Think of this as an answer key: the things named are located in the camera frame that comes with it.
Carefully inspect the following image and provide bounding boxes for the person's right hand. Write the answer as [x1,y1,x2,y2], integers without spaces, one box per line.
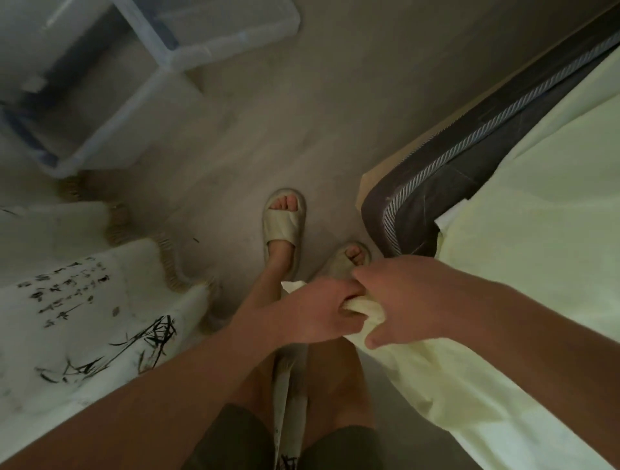
[350,255,487,351]

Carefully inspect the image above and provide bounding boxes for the person's left hand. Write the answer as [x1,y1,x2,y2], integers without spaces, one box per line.
[276,277,369,345]

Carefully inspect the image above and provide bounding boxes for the pale yellow bed sheet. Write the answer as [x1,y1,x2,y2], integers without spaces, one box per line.
[280,43,620,470]

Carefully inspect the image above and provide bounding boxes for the clear plastic storage bin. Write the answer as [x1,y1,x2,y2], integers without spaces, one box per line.
[0,0,204,180]

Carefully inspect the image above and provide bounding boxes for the person's right forearm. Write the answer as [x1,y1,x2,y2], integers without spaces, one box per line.
[460,278,620,461]

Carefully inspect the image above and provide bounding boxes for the person's left forearm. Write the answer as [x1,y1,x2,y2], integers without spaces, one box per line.
[0,309,291,470]

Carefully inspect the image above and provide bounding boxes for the person's right leg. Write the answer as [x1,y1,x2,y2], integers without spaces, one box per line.
[307,244,378,434]

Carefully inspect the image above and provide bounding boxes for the dark grey mattress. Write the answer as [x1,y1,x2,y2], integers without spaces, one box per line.
[360,5,620,258]

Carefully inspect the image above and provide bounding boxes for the beige right slipper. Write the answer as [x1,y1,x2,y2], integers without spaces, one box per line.
[309,240,373,283]

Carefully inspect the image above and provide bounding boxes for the beige slipper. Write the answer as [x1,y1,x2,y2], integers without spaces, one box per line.
[309,240,373,283]
[261,187,307,281]

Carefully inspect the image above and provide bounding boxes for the beige left slipper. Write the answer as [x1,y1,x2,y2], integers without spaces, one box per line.
[261,187,307,281]

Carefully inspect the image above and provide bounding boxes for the olive green shorts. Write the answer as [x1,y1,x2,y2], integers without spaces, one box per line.
[181,402,384,470]

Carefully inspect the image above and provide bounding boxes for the white printed curtain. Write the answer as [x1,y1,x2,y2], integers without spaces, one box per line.
[0,169,311,470]

